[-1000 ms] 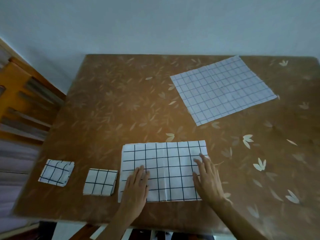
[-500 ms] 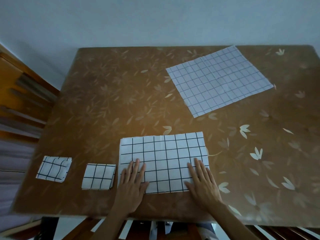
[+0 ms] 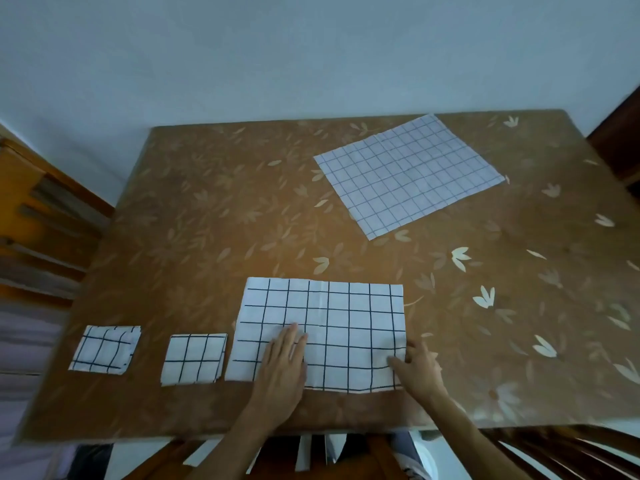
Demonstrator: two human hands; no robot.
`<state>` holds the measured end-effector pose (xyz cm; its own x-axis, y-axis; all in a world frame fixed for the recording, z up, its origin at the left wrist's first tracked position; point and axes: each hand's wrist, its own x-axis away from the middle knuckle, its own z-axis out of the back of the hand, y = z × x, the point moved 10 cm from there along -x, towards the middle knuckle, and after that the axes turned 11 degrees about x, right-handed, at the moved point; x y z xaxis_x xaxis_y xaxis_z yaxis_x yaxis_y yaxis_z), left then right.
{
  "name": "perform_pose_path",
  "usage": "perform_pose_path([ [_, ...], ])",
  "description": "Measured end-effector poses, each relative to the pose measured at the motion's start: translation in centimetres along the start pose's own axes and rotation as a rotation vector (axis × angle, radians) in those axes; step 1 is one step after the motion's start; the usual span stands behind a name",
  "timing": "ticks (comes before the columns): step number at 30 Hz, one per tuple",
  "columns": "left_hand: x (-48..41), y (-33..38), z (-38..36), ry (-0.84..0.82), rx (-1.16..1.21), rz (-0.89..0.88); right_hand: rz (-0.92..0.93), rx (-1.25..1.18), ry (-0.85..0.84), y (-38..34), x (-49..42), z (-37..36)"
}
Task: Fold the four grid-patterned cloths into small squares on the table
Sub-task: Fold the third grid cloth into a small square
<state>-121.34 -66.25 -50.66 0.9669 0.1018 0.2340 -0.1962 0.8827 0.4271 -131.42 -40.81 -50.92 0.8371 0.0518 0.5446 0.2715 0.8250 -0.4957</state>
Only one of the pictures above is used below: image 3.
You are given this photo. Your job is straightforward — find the person's left hand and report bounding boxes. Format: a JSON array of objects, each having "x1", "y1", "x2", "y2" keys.
[{"x1": 249, "y1": 323, "x2": 309, "y2": 427}]

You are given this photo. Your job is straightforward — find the person's right hand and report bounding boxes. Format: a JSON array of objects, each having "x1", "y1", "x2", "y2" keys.
[{"x1": 387, "y1": 339, "x2": 449, "y2": 405}]

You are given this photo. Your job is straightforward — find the grid cloth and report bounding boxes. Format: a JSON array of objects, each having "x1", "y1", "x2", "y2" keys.
[
  {"x1": 225, "y1": 277, "x2": 408, "y2": 394},
  {"x1": 159, "y1": 333, "x2": 229, "y2": 387},
  {"x1": 313, "y1": 113, "x2": 507, "y2": 241},
  {"x1": 69, "y1": 324, "x2": 142, "y2": 375}
]

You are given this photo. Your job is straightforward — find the person's left forearm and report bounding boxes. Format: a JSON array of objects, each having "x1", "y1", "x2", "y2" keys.
[{"x1": 187, "y1": 409, "x2": 297, "y2": 480}]

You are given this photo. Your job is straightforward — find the person's right forearm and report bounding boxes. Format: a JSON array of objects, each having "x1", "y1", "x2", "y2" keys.
[{"x1": 422, "y1": 389, "x2": 531, "y2": 480}]

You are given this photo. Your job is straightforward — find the blue grey trousers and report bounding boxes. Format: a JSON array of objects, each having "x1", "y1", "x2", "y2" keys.
[{"x1": 391, "y1": 432, "x2": 419, "y2": 463}]

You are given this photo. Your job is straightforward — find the orange wooden chair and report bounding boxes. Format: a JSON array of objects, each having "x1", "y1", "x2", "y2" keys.
[
  {"x1": 0, "y1": 137, "x2": 115, "y2": 301},
  {"x1": 479, "y1": 424, "x2": 640, "y2": 480},
  {"x1": 125, "y1": 432, "x2": 417, "y2": 480}
]

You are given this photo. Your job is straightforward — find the light grey printed shirt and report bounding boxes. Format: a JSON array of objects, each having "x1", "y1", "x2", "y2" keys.
[{"x1": 399, "y1": 453, "x2": 432, "y2": 480}]

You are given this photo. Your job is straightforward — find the brown floral table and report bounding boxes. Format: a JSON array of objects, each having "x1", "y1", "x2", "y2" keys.
[{"x1": 15, "y1": 109, "x2": 640, "y2": 443}]

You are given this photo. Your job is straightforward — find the wooden shelf cabinet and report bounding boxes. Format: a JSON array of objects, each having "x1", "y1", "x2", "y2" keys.
[{"x1": 0, "y1": 297, "x2": 79, "y2": 480}]

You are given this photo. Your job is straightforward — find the wooden chair right far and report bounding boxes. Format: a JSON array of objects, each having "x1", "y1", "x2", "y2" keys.
[{"x1": 587, "y1": 84, "x2": 640, "y2": 191}]

